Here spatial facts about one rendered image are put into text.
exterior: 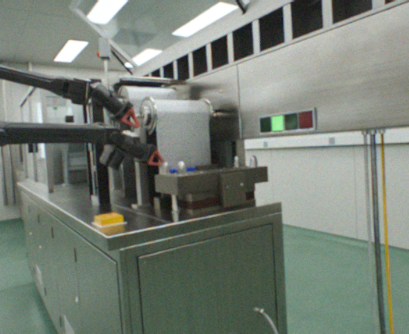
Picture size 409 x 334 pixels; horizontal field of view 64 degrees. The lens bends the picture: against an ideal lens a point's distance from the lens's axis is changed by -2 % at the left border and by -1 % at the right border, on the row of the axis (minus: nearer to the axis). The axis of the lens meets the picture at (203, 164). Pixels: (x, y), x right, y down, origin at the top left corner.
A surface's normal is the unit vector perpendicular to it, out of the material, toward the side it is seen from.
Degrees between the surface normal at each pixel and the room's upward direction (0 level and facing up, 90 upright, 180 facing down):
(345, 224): 90
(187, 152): 90
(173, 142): 90
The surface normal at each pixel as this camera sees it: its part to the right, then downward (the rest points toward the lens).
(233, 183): 0.56, 0.01
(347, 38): -0.83, 0.08
